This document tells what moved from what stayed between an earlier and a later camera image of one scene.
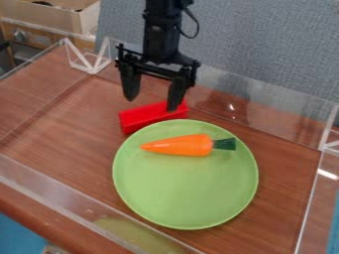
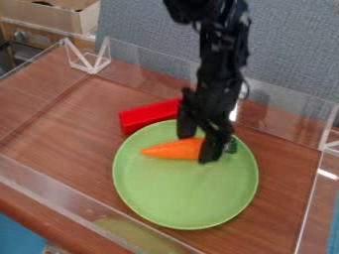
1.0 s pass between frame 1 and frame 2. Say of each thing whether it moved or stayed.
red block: stayed
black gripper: moved
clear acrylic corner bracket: stayed
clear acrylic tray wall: stayed
